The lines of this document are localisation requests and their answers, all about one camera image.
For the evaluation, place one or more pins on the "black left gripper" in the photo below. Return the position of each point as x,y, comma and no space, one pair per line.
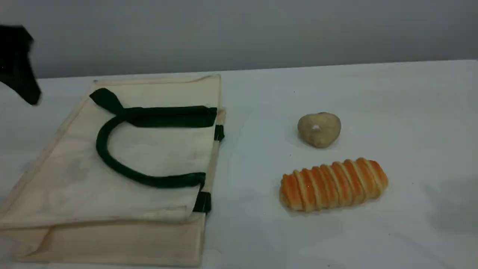
13,52

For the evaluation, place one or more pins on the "long striped orange bread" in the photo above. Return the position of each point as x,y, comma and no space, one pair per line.
332,185

